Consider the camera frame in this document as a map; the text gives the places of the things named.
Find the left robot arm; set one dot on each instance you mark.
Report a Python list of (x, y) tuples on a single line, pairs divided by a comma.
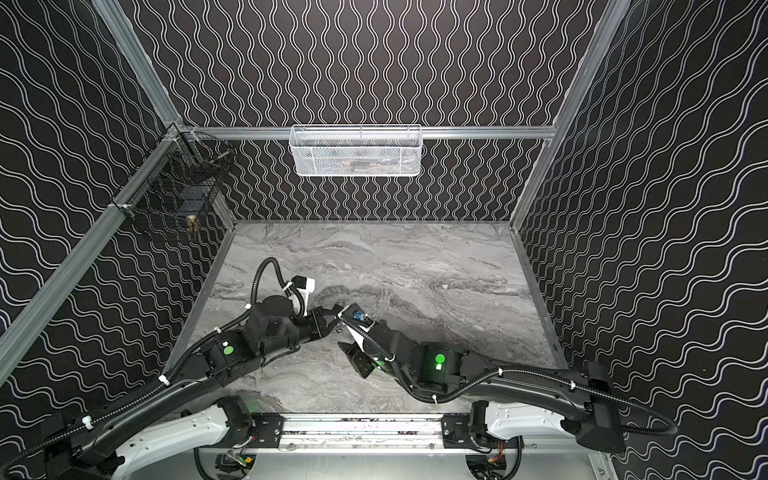
[(112, 442)]

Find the black wire basket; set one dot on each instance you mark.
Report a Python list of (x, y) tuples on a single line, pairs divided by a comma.
[(186, 180)]

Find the white mesh basket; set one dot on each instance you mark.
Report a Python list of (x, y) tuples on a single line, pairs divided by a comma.
[(357, 150)]

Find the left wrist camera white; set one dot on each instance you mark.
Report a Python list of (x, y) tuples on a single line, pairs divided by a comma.
[(305, 286)]

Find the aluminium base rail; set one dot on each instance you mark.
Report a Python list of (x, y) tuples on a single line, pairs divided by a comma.
[(509, 427)]

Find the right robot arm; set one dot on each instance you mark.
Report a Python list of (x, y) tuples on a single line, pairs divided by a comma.
[(434, 373)]

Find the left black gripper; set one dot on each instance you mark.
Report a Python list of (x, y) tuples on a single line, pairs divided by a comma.
[(321, 321)]

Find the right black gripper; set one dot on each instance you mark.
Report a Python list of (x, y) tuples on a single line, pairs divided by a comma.
[(363, 338)]

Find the brass bell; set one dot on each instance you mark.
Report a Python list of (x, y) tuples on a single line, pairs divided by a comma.
[(192, 225)]

